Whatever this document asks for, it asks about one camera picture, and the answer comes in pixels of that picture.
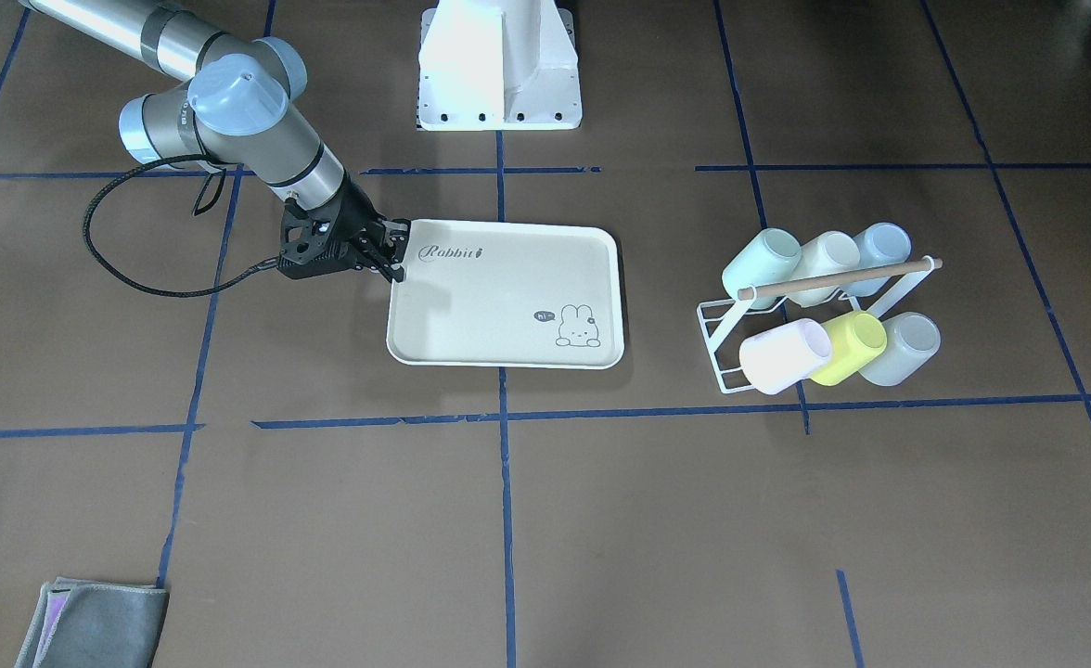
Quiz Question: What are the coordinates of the green cup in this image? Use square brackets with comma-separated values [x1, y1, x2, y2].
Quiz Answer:
[721, 228, 802, 297]

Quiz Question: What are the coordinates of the grey cup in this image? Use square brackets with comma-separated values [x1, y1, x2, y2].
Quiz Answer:
[858, 312, 943, 386]

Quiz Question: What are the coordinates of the grey folded cloth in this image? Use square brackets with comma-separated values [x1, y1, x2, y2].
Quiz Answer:
[15, 576, 171, 667]

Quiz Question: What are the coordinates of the pink cup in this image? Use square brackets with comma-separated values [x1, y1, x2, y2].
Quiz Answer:
[738, 318, 834, 396]

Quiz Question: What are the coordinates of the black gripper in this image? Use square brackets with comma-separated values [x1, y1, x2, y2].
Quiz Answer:
[276, 176, 411, 283]

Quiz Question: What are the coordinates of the cream rabbit tray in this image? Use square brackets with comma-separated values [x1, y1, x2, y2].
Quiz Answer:
[386, 219, 625, 369]

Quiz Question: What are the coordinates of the white wire cup rack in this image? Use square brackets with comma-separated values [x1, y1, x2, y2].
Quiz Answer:
[697, 255, 944, 394]

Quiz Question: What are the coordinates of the yellow cup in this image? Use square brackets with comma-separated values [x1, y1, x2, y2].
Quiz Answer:
[810, 310, 888, 386]

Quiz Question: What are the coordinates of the light blue cup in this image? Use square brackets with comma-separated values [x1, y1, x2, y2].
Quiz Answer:
[841, 220, 913, 299]

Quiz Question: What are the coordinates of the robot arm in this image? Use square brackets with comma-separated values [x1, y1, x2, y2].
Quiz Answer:
[27, 1, 411, 283]

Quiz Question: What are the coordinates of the white pedestal column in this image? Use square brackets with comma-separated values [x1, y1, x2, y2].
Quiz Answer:
[416, 1, 584, 132]

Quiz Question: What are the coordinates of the white cup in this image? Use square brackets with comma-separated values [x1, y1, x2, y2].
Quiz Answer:
[787, 231, 861, 308]

